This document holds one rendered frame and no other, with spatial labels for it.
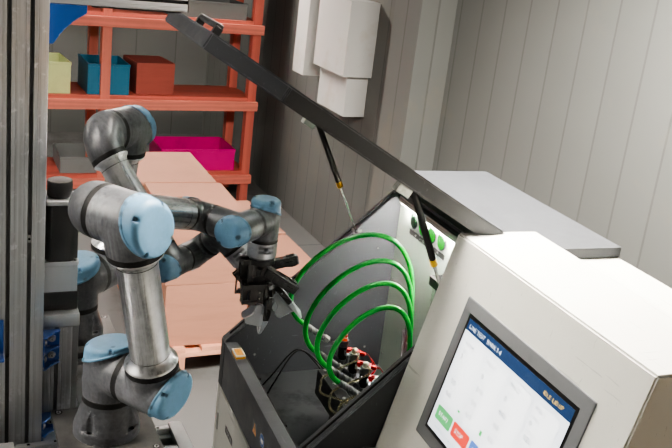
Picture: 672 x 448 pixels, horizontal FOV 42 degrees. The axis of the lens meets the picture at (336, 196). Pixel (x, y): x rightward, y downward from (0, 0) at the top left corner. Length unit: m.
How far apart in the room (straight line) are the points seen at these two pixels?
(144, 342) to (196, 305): 2.51
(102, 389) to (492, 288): 0.89
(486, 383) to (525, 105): 2.54
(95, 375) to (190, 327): 2.41
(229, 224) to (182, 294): 2.33
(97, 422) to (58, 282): 0.35
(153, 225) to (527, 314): 0.78
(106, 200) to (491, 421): 0.90
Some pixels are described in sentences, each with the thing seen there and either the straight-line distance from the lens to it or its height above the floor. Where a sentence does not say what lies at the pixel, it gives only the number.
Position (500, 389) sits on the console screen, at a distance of 1.88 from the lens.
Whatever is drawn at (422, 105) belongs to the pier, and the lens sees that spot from 4.87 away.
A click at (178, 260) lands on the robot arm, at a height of 1.35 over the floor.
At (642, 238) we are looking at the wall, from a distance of 3.72.
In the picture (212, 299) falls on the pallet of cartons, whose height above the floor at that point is 0.40.
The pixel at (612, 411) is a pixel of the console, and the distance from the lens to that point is 1.66.
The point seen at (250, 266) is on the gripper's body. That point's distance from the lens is 2.17.
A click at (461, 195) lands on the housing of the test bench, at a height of 1.50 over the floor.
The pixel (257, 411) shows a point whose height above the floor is 0.93.
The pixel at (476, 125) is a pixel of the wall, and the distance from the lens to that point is 4.64.
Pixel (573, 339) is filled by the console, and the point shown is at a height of 1.51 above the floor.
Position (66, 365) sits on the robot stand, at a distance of 2.27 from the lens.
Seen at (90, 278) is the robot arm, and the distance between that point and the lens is 2.47.
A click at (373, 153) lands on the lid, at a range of 1.92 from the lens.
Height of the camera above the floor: 2.20
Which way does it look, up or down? 17 degrees down
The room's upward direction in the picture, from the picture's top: 7 degrees clockwise
